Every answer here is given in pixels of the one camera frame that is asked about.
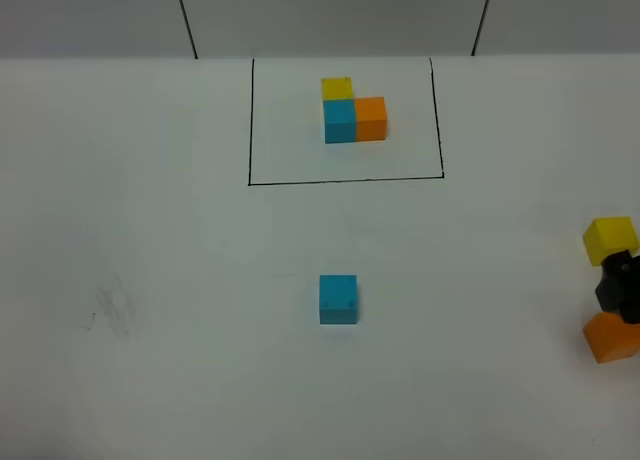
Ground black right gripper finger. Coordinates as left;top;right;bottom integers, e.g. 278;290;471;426
595;250;639;324

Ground orange template block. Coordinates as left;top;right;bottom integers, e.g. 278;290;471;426
354;97;388;142

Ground blue template block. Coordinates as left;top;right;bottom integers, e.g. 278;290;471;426
323;99;357;144

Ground yellow template block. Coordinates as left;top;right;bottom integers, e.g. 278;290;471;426
321;77;354;101

